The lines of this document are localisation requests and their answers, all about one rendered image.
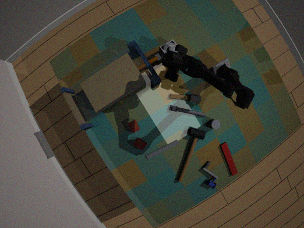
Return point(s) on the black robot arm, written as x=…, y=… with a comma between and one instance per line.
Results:
x=197, y=69

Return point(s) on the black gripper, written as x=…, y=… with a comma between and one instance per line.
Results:
x=171, y=73

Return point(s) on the red rectangular bar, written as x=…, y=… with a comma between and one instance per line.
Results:
x=229, y=158

